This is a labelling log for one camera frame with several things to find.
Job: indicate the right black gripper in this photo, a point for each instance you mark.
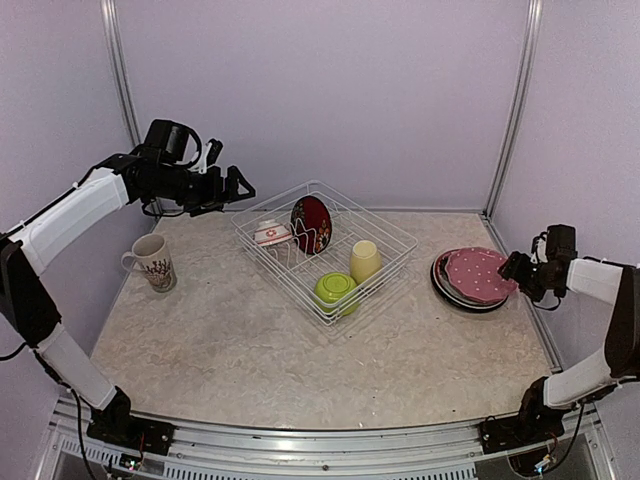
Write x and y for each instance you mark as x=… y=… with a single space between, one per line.
x=515 y=270

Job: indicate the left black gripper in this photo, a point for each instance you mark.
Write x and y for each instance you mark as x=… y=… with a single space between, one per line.
x=215 y=197

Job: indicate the pink polka dot plate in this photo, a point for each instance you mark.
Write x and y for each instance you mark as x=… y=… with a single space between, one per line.
x=473 y=273

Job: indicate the dark brown plate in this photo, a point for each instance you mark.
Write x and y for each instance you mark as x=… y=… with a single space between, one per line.
x=311 y=225

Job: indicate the white floral mug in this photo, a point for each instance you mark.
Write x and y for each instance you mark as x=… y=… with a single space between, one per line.
x=150 y=258

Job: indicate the black striped rim plate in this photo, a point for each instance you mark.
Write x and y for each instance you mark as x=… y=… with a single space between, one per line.
x=437 y=283

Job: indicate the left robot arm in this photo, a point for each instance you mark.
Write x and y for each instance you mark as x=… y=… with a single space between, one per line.
x=31 y=249

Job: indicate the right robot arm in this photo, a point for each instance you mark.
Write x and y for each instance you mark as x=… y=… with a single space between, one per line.
x=605 y=297

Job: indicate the white bowl red pattern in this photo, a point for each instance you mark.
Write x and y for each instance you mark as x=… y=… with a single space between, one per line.
x=271 y=232

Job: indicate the lime green bowl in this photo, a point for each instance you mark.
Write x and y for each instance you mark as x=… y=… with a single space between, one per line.
x=335 y=293

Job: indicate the yellow mug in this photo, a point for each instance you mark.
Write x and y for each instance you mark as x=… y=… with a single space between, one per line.
x=365 y=261

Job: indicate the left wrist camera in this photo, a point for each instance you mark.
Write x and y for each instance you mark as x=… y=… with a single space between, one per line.
x=207 y=157

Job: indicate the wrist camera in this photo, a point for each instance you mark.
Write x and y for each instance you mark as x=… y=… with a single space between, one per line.
x=556 y=242
x=207 y=157

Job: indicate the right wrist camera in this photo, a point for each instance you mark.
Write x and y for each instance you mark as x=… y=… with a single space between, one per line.
x=556 y=242

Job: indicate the white wire dish rack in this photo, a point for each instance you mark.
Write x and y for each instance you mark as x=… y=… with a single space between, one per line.
x=297 y=271

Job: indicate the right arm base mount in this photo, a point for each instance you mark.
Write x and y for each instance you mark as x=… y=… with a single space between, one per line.
x=513 y=432

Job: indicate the right aluminium frame post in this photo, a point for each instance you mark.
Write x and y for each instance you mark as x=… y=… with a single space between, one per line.
x=517 y=107

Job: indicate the aluminium frame post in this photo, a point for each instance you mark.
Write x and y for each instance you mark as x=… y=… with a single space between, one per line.
x=517 y=107
x=118 y=69

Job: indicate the left aluminium frame post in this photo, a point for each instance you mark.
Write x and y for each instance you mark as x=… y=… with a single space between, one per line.
x=118 y=69

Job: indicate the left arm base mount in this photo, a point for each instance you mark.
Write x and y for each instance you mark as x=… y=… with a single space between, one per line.
x=135 y=433

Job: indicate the front aluminium rail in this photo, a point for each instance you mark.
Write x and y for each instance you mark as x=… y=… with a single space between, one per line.
x=201 y=450

